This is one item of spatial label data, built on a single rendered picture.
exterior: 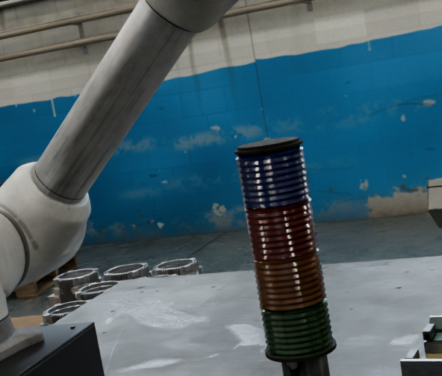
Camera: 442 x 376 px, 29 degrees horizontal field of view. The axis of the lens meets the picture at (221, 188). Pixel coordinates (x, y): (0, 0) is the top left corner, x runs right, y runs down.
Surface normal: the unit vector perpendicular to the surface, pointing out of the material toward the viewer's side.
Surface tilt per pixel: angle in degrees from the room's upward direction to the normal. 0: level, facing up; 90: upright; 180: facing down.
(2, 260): 89
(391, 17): 90
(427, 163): 90
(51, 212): 87
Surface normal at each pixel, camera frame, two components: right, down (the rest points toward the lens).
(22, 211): -0.26, 0.06
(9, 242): 0.88, -0.27
